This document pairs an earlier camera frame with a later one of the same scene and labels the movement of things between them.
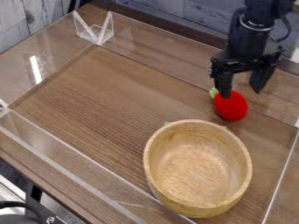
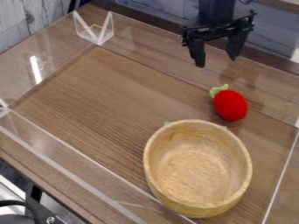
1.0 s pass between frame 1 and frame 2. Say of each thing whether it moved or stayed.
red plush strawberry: stayed
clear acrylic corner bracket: stayed
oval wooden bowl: stayed
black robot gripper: moved
